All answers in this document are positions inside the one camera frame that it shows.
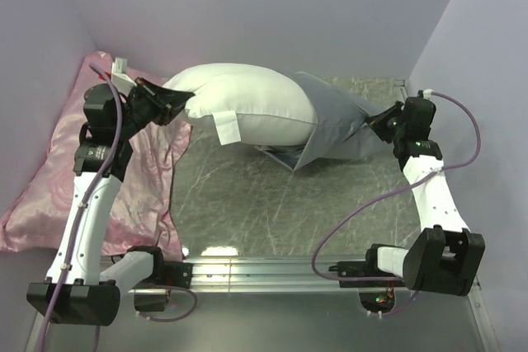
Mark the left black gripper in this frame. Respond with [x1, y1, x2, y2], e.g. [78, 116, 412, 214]
[115, 77, 194, 139]

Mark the grey pillowcase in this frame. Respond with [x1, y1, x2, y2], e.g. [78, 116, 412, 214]
[259, 72, 389, 171]

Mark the white pillow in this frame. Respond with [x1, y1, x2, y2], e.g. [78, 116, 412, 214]
[163, 63, 317, 146]

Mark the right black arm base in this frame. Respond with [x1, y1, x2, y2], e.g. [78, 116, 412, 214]
[328, 261, 401, 315]

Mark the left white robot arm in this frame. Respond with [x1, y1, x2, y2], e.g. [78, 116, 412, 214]
[26, 77, 193, 326]

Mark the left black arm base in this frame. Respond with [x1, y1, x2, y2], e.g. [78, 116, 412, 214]
[133, 262, 193, 312]

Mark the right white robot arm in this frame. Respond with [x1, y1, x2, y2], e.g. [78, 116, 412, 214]
[363, 90, 485, 296]

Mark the pink satin rose pillow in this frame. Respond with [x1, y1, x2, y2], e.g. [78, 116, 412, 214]
[1, 51, 191, 260]

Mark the grey marble mat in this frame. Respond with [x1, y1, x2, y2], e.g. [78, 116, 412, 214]
[168, 76, 426, 258]

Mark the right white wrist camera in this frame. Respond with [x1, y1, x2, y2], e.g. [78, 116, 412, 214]
[417, 89, 433, 101]

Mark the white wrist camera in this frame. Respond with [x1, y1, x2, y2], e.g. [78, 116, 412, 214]
[107, 58, 135, 96]
[417, 89, 433, 101]

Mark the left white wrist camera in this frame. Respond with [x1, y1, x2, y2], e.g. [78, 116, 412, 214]
[107, 58, 135, 96]

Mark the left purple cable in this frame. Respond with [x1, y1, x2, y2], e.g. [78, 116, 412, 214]
[35, 61, 199, 352]

